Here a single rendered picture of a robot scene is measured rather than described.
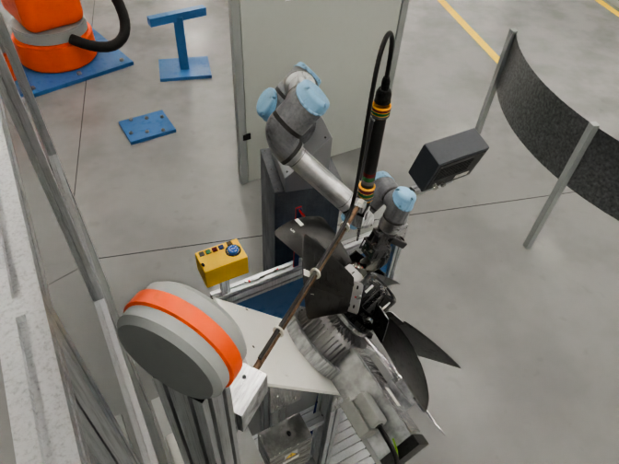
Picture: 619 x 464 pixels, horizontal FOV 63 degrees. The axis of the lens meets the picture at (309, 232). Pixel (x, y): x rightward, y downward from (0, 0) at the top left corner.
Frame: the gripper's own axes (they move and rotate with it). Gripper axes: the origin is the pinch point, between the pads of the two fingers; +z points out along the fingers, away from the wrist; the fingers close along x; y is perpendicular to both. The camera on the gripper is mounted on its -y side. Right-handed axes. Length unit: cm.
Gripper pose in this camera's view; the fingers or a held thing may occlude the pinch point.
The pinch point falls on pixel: (370, 269)
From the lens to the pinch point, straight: 185.6
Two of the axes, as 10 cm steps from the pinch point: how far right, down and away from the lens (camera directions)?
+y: -8.2, 1.1, -5.6
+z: -3.0, 7.5, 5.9
